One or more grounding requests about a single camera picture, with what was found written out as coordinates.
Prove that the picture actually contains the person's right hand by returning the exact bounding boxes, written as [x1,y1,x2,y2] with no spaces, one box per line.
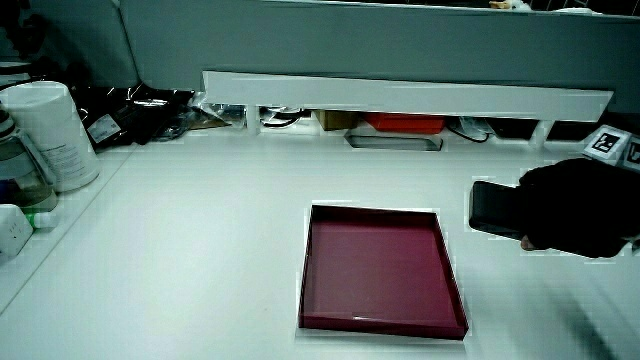
[517,124,640,259]

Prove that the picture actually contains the black battery pack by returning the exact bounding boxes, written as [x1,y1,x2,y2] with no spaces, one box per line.
[468,180,525,240]

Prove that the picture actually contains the white desk shelf riser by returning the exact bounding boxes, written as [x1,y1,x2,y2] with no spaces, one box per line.
[202,70,615,150]

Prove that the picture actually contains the white desk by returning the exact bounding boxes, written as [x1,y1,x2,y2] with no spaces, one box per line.
[0,118,640,360]

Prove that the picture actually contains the flat black case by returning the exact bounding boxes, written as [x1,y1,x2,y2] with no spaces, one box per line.
[486,117,540,142]

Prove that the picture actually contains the red box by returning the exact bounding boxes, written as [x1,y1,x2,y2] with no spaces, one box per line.
[363,112,447,135]

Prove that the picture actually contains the dark red tray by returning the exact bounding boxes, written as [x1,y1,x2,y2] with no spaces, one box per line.
[298,203,470,341]

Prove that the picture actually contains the small cardboard box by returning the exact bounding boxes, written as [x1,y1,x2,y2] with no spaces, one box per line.
[313,109,360,132]

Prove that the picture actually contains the grey partition panel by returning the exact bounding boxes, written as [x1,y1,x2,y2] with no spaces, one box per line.
[118,0,640,114]
[27,0,141,89]

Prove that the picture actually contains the clear plastic bag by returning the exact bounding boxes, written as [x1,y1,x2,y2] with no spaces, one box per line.
[188,91,248,132]

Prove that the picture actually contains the black plastic bag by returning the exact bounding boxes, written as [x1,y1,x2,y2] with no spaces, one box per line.
[71,83,196,152]

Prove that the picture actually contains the white cylindrical canister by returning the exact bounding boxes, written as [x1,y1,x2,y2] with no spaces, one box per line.
[0,81,102,194]

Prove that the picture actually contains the small green white bottle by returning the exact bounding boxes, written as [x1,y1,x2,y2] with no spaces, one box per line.
[22,210,62,232]

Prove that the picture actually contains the clear glass bottle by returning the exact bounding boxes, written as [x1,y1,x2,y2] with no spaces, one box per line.
[0,106,59,214]

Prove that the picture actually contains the white power adapter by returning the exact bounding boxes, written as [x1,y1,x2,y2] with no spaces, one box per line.
[0,203,35,259]

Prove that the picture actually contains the black cable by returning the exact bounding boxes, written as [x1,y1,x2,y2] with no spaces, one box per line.
[260,106,306,129]
[444,118,494,145]

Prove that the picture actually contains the metal cable grommet slot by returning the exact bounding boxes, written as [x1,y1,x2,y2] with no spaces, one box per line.
[344,130,445,153]

